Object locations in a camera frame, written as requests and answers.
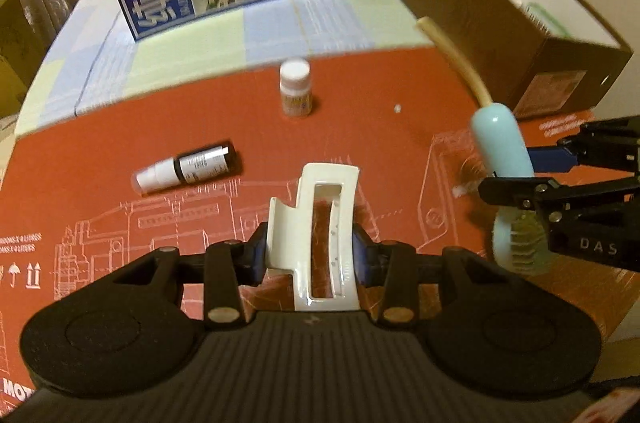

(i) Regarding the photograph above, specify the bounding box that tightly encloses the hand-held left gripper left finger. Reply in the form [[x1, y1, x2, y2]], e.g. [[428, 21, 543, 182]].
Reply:
[[112, 223, 271, 330]]

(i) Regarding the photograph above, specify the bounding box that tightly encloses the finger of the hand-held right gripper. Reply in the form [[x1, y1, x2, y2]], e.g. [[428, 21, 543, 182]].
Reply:
[[477, 175, 640, 224], [527, 115, 640, 176]]

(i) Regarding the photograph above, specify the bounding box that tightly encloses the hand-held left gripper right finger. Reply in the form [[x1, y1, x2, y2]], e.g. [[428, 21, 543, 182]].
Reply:
[[352, 224, 511, 329]]

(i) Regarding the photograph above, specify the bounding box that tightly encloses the white hair claw clip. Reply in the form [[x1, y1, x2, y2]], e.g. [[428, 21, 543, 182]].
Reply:
[[264, 161, 362, 313]]

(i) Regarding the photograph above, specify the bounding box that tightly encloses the teal hairbrush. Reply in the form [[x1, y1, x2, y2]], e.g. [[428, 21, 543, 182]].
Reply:
[[417, 16, 549, 277]]

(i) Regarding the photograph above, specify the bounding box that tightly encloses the dark spray bottle white cap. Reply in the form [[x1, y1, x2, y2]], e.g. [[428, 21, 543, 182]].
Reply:
[[134, 142, 242, 195]]

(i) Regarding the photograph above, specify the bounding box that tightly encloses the green white small box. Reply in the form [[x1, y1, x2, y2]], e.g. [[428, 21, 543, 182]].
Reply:
[[522, 1, 572, 40]]

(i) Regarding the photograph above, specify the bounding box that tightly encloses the small white pill bottle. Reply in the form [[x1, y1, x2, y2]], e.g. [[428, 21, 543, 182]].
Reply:
[[279, 60, 312, 119]]

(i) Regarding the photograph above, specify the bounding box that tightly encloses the brown cardboard storage box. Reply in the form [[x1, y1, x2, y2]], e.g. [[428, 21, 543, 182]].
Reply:
[[378, 0, 634, 122]]

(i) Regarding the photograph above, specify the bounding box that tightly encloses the red printed cardboard sheet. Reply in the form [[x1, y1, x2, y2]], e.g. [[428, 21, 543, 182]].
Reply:
[[0, 43, 640, 404]]

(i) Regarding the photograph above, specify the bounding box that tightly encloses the pastel checkered tablecloth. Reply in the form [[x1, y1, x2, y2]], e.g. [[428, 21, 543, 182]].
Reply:
[[14, 0, 442, 140]]

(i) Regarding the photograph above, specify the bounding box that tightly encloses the yellow cardboard box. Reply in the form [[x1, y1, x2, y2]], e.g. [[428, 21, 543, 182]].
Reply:
[[0, 0, 47, 120]]

